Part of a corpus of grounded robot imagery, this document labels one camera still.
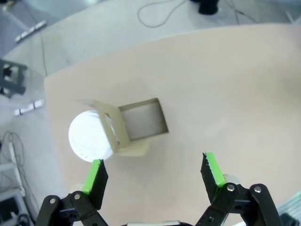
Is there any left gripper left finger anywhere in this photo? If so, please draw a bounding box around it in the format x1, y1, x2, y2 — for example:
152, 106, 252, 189
34, 159, 109, 226

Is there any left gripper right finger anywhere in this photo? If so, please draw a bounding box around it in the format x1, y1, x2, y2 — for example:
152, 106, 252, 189
194, 152, 283, 226

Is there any white round plate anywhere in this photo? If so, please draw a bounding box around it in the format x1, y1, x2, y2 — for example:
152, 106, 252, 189
68, 110, 114, 163

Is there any short white power strip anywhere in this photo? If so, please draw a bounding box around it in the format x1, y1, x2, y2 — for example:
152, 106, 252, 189
13, 99, 46, 117

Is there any long white power strip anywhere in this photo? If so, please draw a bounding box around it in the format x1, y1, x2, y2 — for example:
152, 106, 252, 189
15, 20, 47, 43

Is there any black round floor base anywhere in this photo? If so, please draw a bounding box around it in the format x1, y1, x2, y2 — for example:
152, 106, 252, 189
198, 0, 220, 15

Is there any grey metal frame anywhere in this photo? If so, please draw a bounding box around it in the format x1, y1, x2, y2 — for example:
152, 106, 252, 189
0, 58, 28, 99

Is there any white floor cable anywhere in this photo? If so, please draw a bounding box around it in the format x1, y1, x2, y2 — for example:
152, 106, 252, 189
137, 0, 190, 28

